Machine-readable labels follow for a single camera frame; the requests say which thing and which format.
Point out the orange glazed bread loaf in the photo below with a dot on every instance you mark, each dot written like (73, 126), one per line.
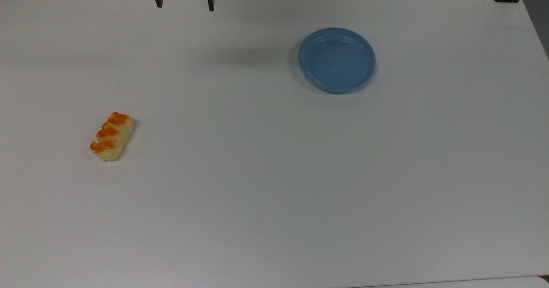
(112, 136)

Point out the white neighbouring table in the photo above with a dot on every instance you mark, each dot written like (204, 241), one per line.
(493, 283)

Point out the blue plastic plate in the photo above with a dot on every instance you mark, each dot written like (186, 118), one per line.
(336, 60)

